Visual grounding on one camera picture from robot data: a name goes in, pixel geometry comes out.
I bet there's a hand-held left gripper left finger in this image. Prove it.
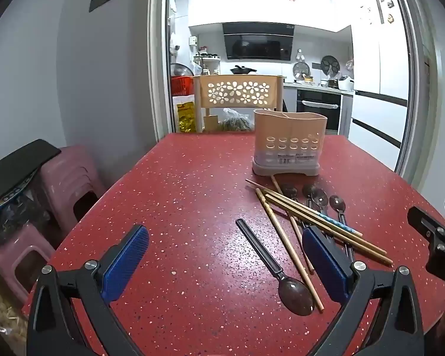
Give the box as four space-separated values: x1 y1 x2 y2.
27 224 150 356

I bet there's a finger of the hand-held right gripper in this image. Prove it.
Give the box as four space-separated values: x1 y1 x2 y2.
407 206 445 251

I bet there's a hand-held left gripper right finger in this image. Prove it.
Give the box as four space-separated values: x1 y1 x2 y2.
302 225 425 356

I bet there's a pink plastic stool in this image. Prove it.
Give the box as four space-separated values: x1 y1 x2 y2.
0 224 56 305

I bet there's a red plastic basket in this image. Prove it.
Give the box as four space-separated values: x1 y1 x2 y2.
171 76 194 96

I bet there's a spice rack with jars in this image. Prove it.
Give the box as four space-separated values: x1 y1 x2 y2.
193 53 222 77

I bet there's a black-handled metal spoon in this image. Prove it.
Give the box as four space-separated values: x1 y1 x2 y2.
302 183 320 217
281 183 309 231
311 188 338 245
235 218 315 317
329 195 357 262

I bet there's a wooden chopstick with patterned end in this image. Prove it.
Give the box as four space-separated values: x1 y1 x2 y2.
245 179 363 238

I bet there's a stack of pink plastic stools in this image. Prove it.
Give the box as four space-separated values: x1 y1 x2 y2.
41 145 106 234

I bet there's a black built-in oven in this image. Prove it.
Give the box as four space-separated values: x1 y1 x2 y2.
296 89 342 132

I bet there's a beige flower-cutout storage cart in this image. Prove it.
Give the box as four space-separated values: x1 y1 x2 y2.
192 75 287 133

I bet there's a black flat cushion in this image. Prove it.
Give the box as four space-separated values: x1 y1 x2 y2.
0 139 62 212

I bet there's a yellow bag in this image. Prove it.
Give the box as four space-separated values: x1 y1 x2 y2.
175 96 197 133

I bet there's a beige perforated utensil holder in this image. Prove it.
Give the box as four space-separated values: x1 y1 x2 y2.
251 109 328 176

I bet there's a plastic bag of greens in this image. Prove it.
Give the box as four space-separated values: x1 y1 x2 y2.
217 108 255 133

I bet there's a white refrigerator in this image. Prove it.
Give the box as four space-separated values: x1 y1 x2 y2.
347 0 412 172

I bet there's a round sectioned hanging rack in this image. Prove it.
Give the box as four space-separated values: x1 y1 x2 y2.
321 55 341 77

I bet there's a black range hood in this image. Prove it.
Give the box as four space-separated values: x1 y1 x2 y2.
222 23 296 61

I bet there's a round hanging strainer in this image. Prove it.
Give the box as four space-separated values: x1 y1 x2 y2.
292 61 312 80

